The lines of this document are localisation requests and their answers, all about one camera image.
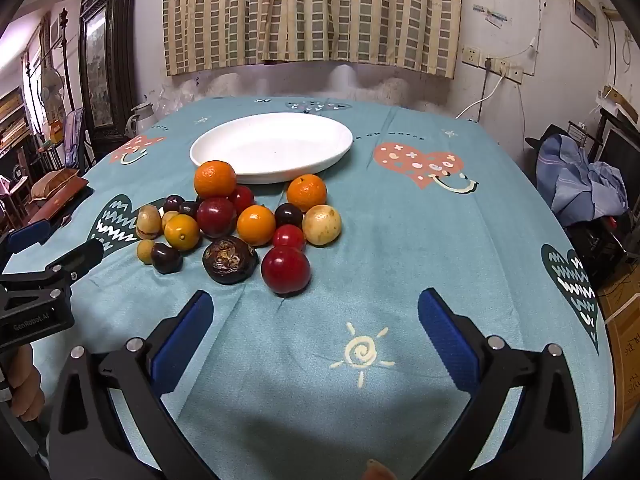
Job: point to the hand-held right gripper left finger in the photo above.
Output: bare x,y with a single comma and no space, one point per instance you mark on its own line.
182,342

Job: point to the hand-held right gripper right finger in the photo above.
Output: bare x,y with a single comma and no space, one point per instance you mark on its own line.
447,342

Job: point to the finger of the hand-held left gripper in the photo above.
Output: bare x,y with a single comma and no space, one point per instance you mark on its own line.
27,237
75,260

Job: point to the tan oval fruit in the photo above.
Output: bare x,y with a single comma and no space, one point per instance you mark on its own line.
148,221

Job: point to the dark brown mangosteen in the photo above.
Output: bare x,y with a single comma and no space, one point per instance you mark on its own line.
230,260

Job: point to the small yellow fruit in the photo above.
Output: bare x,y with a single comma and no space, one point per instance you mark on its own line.
169,219

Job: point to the small yellow-orange citrus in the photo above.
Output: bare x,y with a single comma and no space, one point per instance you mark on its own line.
182,232

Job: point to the large red plum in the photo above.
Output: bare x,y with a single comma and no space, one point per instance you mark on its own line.
285,270
216,217

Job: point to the medium orange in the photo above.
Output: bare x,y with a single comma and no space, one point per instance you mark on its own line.
256,226

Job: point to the small red plum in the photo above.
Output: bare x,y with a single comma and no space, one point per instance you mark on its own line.
288,237
245,197

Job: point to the large orange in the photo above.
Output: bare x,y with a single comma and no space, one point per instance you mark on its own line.
306,192
215,180

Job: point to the dark purple plum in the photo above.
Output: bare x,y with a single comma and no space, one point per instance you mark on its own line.
288,215
166,258

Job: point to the yellow passion fruit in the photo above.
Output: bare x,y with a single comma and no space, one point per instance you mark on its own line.
321,225

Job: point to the white oval plate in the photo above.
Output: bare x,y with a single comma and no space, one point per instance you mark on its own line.
280,142

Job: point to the person's left hand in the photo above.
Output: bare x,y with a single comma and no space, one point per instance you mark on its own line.
25,385

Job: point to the person's right hand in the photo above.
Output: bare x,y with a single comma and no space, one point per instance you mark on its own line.
378,471

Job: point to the brown cushion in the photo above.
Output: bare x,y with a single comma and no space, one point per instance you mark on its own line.
55,182

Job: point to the small tan longan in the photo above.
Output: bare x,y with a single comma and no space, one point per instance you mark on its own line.
145,251

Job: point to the teal printed tablecloth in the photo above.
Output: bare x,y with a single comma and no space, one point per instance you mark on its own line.
410,270

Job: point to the small dark cherry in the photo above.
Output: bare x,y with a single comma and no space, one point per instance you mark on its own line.
189,208
173,203

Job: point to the purple striped cloth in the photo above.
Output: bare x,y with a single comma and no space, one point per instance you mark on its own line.
75,132

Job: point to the white standing fan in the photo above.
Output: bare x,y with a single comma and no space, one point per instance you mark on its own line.
50,85

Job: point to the white kettle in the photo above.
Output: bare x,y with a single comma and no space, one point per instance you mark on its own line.
140,116

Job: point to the cardboard box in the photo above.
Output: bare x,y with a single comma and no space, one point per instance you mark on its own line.
622,355

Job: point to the dark wooden coat stand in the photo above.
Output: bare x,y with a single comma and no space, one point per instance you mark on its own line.
64,60

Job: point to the dark wooden framed mirror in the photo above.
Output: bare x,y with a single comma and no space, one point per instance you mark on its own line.
107,60

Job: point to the blue crumpled cloth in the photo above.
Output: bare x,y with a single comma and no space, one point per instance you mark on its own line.
582,180

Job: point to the black hat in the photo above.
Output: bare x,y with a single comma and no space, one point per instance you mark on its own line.
547,136

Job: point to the black monitor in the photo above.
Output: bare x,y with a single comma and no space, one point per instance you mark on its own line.
621,152

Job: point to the beige checked curtain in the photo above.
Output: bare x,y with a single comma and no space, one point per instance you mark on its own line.
310,10

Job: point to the white wall socket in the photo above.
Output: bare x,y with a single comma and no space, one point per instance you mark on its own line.
516,74
471,55
500,66

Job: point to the framed wall notice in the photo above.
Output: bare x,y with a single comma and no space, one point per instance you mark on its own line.
585,12

